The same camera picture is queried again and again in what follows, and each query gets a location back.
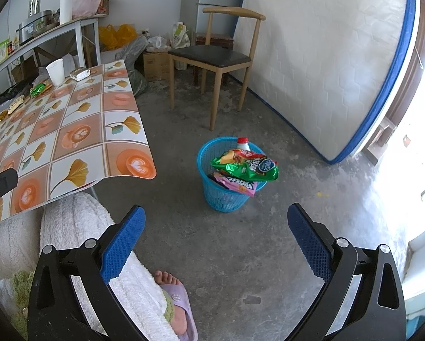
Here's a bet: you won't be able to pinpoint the person's foot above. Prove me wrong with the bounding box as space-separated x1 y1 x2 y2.
154 270 189 335

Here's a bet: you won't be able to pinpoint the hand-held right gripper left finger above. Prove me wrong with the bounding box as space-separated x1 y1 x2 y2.
27 204 147 341

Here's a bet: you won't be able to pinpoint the white paper cup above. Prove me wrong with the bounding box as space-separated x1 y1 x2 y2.
45 59 66 86

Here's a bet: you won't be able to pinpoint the table with patterned cloth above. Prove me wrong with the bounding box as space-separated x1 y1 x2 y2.
0 60 157 228

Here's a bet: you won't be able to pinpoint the black cloth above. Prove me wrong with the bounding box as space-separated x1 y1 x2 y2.
0 80 33 113

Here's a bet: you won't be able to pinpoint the white plastic bag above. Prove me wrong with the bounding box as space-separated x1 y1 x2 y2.
146 36 172 52

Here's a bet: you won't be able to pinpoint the white mattress blue edge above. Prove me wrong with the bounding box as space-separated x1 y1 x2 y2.
232 0 421 166

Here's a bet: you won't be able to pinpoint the pink crisps bag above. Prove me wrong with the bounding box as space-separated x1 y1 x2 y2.
207 171 268 198

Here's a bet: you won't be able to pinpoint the pink plastic bag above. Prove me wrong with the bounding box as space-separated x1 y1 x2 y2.
70 0 107 18

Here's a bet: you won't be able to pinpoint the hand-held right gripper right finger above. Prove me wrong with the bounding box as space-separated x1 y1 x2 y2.
287 202 407 341

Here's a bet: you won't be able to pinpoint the wooden chair dark seat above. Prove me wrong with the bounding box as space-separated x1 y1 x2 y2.
168 6 266 131

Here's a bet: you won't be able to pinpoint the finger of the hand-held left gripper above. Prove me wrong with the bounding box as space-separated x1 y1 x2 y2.
0 168 18 199

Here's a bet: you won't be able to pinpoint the metal cooking pot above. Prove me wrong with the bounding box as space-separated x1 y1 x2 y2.
18 10 54 43

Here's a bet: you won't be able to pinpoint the paper towel roll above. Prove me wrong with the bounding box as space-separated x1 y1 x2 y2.
59 0 73 25

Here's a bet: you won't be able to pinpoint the yellow plastic bag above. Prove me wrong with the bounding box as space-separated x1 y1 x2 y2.
99 24 138 51

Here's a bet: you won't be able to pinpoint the purple slipper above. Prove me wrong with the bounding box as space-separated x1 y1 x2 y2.
161 283 199 341

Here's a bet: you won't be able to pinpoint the green chips bag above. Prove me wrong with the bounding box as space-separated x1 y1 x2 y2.
211 149 280 182

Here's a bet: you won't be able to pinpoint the white bag green print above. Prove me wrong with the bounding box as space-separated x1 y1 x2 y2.
171 21 192 49

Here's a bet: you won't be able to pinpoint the gold snack packet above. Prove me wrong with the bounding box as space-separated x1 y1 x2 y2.
7 96 26 115

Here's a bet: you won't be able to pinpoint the dark green plastic bag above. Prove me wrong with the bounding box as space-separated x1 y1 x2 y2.
127 69 150 97

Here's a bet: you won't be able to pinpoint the blue plastic basket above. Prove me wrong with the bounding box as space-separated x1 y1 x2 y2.
197 137 267 213

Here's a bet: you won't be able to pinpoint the brown cardboard box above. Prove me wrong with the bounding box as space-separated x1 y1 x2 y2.
141 51 172 82
12 57 39 83

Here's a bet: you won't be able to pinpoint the grey desk white legs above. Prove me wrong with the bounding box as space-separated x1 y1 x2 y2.
0 16 100 91

